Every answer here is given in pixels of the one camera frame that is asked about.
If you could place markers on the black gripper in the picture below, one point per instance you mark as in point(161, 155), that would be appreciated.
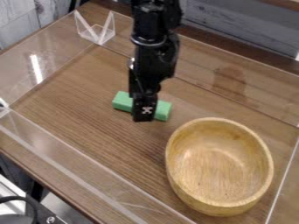
point(152, 66)

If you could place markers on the green rectangular block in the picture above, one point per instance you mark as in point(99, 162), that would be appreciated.
point(123, 102)

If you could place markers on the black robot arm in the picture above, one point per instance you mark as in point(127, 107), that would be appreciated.
point(156, 17)

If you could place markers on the light wooden bowl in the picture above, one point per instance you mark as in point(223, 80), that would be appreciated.
point(219, 166)

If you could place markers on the clear acrylic corner bracket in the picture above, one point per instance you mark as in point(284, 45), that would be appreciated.
point(99, 34)

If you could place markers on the clear acrylic tray wall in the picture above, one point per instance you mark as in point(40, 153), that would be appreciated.
point(100, 160)

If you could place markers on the black metal bracket with screw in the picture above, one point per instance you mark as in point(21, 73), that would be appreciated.
point(47, 217)

